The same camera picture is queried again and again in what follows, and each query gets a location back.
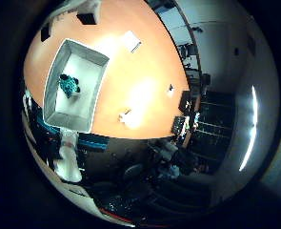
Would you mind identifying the teal striped plush toy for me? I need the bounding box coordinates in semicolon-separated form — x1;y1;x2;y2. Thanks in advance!
57;73;81;99

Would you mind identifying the small black white marker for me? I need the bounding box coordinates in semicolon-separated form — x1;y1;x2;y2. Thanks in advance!
166;83;176;98

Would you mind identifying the dark equipment box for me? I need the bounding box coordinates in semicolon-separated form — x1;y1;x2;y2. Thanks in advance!
177;90;195;115

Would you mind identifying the blue chair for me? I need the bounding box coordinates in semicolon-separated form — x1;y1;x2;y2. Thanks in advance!
160;164;181;180

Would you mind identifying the gray fabric box white rim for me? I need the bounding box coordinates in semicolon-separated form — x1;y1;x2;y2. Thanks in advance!
43;37;110;134

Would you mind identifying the black shelf rack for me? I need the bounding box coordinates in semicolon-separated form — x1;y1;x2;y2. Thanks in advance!
191;92;238;175

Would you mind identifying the white paper sheet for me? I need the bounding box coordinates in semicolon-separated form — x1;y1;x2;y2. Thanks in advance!
122;30;143;54

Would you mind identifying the ceiling light strip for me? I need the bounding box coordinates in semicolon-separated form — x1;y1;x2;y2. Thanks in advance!
238;85;258;173

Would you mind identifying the small black block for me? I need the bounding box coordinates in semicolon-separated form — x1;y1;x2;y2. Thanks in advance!
39;22;52;43

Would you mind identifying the white post with black block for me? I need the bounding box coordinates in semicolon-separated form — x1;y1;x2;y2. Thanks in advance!
75;0;103;26

